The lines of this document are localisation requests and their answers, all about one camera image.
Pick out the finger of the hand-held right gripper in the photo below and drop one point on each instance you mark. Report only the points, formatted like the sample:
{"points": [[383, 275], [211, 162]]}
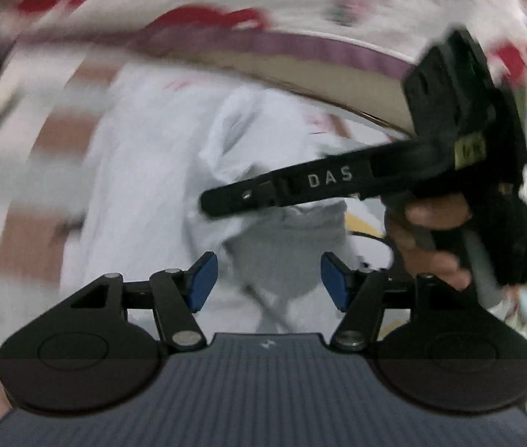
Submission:
{"points": [[291, 184]]}

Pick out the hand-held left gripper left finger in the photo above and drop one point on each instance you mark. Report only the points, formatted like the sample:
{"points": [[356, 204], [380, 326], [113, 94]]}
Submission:
{"points": [[202, 284]]}

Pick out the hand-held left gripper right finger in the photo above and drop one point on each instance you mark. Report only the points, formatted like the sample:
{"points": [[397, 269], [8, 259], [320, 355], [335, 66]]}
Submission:
{"points": [[333, 281]]}

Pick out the white cartoon face T-shirt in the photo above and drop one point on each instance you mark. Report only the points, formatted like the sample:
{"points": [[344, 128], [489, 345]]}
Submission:
{"points": [[142, 172]]}

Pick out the person's right hand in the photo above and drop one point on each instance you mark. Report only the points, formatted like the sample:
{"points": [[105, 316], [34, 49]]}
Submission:
{"points": [[435, 216]]}

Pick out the beige mattress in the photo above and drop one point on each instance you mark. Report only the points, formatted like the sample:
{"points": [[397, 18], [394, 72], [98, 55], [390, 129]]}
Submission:
{"points": [[338, 84]]}

